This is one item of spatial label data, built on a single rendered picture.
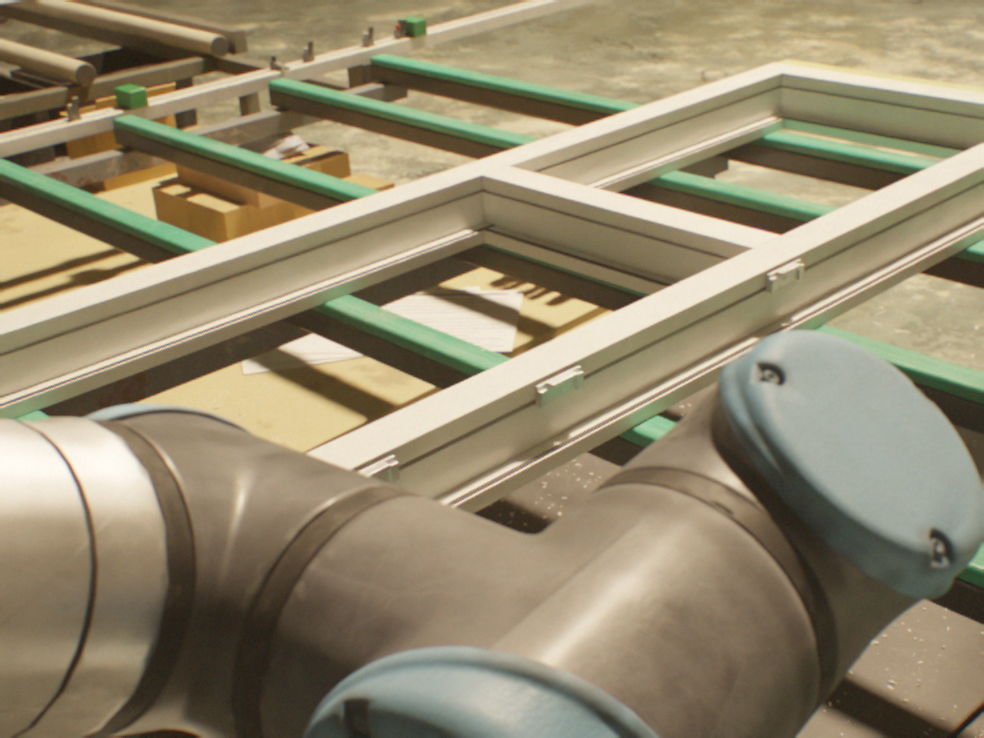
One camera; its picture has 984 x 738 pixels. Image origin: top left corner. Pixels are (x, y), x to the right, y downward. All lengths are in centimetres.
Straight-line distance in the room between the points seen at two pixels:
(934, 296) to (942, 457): 323
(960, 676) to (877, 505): 94
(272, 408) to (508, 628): 140
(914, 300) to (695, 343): 246
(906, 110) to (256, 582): 154
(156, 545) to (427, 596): 7
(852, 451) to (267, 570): 17
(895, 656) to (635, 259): 46
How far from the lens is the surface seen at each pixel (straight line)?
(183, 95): 230
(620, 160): 171
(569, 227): 146
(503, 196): 153
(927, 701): 130
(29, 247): 242
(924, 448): 43
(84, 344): 130
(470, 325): 188
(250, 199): 218
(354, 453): 97
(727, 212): 168
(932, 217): 149
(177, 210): 229
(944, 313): 357
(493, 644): 33
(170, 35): 299
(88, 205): 181
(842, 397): 42
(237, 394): 177
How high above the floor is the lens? 139
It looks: 26 degrees down
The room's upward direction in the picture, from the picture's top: 3 degrees counter-clockwise
